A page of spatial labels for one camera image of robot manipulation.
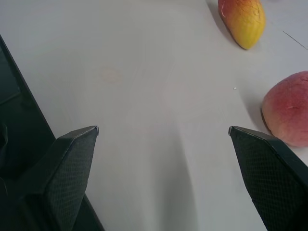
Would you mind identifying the pink peach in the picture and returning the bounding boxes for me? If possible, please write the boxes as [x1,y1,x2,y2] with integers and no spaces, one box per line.
[261,70,308,148]

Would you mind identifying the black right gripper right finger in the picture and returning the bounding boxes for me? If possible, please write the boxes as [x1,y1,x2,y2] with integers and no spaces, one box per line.
[228,126,308,231]

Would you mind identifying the red and yellow mango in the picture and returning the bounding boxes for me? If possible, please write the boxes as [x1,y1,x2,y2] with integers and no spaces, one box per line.
[218,0,267,51]

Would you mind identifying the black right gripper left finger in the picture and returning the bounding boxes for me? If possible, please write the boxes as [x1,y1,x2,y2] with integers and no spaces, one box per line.
[14,125,100,231]

